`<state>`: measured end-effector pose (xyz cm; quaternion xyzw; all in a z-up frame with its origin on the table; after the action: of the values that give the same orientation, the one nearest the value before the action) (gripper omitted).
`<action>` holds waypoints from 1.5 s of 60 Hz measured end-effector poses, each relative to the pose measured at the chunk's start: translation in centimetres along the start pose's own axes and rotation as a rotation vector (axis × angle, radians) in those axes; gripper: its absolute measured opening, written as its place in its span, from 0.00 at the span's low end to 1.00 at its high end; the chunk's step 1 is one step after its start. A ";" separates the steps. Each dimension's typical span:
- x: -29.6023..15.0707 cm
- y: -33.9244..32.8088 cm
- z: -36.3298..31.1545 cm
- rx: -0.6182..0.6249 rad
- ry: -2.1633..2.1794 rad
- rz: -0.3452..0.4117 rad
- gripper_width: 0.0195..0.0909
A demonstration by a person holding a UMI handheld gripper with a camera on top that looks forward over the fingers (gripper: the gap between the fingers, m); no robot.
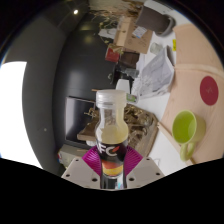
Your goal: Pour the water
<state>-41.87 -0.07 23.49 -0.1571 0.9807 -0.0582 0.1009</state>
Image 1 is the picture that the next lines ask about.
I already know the white spray bottle green label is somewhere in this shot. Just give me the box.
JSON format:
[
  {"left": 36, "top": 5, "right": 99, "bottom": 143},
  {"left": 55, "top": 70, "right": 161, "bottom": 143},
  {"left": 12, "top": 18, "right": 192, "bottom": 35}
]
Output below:
[{"left": 125, "top": 93, "right": 139, "bottom": 104}]

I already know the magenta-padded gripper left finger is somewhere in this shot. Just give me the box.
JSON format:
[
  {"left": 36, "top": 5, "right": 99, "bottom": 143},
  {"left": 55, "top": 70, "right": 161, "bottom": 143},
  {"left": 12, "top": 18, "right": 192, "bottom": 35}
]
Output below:
[{"left": 61, "top": 145, "right": 103, "bottom": 190}]

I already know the lime green mug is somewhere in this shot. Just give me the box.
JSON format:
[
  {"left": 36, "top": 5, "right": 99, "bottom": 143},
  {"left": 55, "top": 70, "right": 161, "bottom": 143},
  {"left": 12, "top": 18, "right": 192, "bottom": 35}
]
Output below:
[{"left": 171, "top": 109, "right": 207, "bottom": 163}]

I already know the grey translucent bottle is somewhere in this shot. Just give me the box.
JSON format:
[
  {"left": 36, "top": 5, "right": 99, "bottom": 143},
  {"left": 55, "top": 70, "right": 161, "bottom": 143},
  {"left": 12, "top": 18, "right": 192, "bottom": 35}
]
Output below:
[{"left": 124, "top": 67, "right": 140, "bottom": 79}]

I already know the grey newspaper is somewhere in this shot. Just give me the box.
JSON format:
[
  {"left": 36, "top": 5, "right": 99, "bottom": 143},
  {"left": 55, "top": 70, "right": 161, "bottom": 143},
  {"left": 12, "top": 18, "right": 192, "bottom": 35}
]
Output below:
[{"left": 131, "top": 46, "right": 176, "bottom": 99}]

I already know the small white cup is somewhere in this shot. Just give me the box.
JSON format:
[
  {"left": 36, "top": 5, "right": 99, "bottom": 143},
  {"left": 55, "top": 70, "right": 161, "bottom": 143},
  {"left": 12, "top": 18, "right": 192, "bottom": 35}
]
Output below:
[{"left": 149, "top": 42, "right": 164, "bottom": 56}]

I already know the red box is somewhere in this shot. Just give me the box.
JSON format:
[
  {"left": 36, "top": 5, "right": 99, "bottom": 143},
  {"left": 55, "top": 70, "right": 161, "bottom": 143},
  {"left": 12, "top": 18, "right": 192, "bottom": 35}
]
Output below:
[{"left": 104, "top": 46, "right": 121, "bottom": 64}]

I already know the white chair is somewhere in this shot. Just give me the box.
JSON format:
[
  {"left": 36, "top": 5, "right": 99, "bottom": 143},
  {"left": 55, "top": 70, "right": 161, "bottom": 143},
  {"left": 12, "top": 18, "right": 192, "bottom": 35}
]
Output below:
[{"left": 114, "top": 78, "right": 132, "bottom": 95}]

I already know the clear drink bottle white cap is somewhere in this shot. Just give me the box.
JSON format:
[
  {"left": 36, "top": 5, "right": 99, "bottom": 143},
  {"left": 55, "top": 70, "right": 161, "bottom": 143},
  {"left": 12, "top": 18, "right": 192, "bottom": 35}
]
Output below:
[{"left": 94, "top": 88, "right": 130, "bottom": 190}]

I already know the black wall screen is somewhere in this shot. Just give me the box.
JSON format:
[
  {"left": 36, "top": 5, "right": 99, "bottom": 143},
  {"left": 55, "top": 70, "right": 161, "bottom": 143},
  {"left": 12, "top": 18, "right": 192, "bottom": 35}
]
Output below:
[{"left": 63, "top": 95, "right": 98, "bottom": 149}]

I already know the flat round red coaster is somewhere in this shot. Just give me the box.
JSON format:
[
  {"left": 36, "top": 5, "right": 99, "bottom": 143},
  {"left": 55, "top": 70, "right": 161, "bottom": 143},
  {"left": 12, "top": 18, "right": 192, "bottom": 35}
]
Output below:
[{"left": 199, "top": 75, "right": 220, "bottom": 107}]

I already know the large white ceiling light panel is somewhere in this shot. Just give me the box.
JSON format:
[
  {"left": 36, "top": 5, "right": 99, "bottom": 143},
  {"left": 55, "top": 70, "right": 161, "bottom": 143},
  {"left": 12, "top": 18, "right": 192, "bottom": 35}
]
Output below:
[{"left": 0, "top": 60, "right": 44, "bottom": 169}]

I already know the beige wooden drawing board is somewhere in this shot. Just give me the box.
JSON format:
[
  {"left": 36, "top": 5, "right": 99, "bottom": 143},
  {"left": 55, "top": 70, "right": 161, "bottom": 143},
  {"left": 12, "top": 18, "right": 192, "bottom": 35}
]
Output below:
[
  {"left": 173, "top": 23, "right": 224, "bottom": 79},
  {"left": 158, "top": 68, "right": 224, "bottom": 166}
]

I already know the dried plant in grey pot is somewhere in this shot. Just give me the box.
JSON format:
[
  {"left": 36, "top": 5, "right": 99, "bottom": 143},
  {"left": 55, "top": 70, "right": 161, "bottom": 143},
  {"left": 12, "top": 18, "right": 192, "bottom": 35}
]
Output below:
[{"left": 88, "top": 0, "right": 174, "bottom": 34}]

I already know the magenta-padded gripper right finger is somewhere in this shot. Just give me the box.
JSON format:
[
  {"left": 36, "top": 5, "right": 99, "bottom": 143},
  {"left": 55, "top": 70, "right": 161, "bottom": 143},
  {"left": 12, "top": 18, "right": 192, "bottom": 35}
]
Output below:
[{"left": 121, "top": 145, "right": 165, "bottom": 190}]

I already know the brown cardboard box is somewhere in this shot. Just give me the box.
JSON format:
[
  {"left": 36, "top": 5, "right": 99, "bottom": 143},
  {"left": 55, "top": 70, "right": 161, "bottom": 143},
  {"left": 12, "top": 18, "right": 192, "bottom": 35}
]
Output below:
[{"left": 113, "top": 16, "right": 154, "bottom": 55}]

